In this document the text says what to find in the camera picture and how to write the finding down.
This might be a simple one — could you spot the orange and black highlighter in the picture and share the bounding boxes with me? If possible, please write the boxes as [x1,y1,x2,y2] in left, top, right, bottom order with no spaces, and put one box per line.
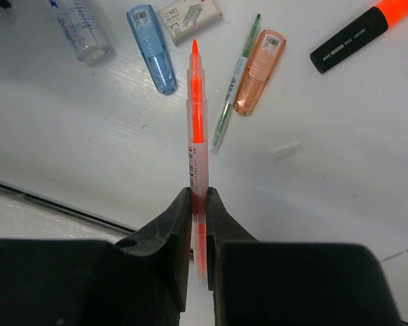
[310,0,408,73]

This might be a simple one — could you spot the clear tube with blue cap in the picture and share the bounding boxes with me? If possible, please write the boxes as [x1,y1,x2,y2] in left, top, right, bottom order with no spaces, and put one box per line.
[48,0,116,67]

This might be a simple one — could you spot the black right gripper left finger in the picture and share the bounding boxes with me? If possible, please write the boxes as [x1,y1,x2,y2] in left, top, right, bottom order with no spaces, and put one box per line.
[0,188,192,325]

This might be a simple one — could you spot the white staples box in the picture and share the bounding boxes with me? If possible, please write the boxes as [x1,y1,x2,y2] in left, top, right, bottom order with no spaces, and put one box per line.
[158,0,222,46]

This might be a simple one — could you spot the clear pen cap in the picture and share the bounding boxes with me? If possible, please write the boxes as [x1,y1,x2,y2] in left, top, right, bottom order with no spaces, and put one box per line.
[270,143,303,162]

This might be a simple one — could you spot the orange translucent case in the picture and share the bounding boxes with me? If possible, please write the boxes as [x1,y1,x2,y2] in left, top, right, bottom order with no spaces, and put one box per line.
[234,29,286,116]

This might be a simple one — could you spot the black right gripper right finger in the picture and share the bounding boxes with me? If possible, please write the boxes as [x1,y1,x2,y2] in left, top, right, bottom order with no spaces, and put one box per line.
[206,187,404,325]

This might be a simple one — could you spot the orange slim highlighter pen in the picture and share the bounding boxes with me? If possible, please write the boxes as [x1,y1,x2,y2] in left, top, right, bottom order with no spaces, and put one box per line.
[186,40,209,286]

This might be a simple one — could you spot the green slim highlighter pen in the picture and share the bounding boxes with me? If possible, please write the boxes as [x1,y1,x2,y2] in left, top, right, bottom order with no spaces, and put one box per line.
[210,14,262,153]

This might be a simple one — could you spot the aluminium table edge rail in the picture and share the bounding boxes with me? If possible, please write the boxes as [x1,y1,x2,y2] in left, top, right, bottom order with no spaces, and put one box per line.
[0,181,137,234]

